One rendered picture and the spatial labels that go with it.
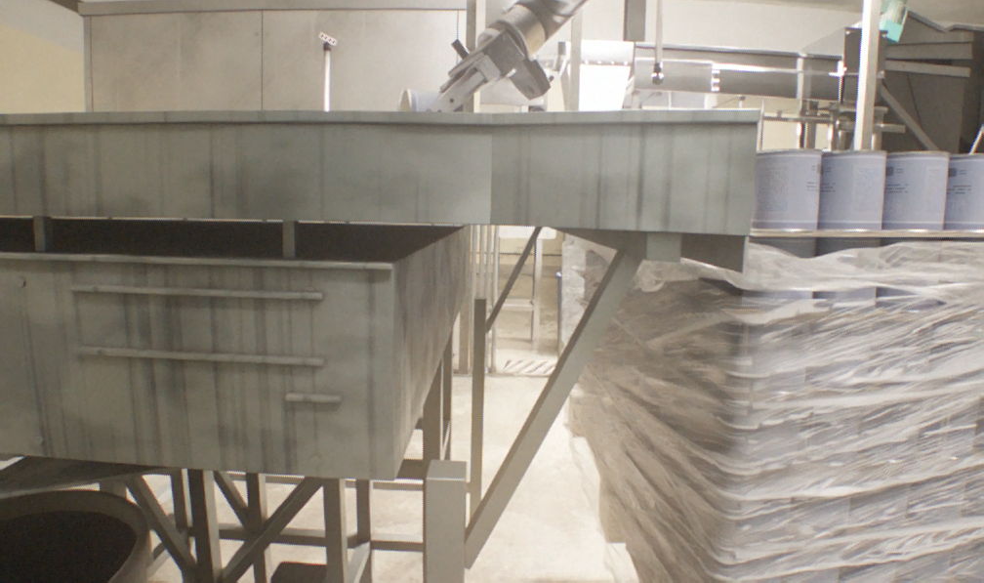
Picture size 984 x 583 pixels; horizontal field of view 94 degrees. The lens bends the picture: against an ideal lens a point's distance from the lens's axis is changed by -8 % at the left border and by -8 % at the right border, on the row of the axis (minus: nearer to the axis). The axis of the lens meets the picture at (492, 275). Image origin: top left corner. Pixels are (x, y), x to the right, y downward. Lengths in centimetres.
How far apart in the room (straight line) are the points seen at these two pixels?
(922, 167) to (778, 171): 15
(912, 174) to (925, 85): 469
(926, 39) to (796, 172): 483
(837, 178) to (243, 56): 342
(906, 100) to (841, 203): 461
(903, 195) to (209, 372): 71
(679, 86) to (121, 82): 373
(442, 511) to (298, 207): 34
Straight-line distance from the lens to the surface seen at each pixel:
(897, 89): 514
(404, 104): 73
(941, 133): 536
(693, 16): 994
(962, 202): 67
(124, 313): 60
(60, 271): 64
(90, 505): 112
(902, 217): 62
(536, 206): 43
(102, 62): 418
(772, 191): 54
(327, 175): 46
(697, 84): 389
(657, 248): 43
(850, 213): 58
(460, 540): 58
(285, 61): 354
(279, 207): 48
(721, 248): 46
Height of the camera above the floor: 108
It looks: 7 degrees down
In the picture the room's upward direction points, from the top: 2 degrees clockwise
